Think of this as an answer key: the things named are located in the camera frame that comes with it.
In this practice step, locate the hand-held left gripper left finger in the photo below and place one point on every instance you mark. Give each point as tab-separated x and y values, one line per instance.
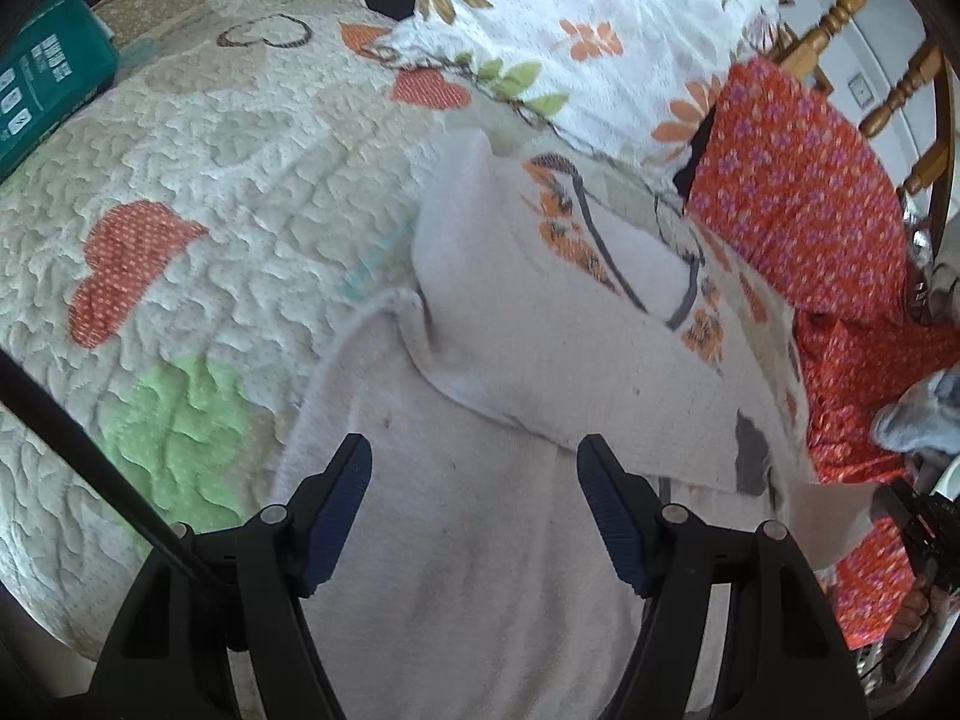
339	517

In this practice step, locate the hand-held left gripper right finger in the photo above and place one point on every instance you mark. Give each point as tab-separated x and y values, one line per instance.
609	517

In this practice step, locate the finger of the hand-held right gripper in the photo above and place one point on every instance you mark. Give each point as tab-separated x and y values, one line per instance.
911	514

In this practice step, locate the white small printed shirt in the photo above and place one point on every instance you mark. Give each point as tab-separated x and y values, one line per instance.
480	360

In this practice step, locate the person's right hand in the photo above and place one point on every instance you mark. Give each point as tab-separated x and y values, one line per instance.
913	611

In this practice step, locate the grey cloth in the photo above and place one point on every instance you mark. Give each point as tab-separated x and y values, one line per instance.
919	409

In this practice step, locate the crumpled silver foil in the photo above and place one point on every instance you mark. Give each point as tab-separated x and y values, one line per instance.
919	232

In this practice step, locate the orange floral cloth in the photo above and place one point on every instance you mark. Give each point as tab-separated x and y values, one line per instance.
795	195

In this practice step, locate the heart-patterned quilt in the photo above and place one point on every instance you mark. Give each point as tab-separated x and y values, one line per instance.
247	187

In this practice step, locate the floral white pillow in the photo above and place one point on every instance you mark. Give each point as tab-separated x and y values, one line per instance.
600	22

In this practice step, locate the wooden chair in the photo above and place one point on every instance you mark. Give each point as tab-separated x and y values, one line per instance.
847	7

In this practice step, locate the teal cardboard box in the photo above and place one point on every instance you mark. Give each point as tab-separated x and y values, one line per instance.
45	82

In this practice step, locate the white wall socket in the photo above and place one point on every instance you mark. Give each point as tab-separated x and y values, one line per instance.
859	90

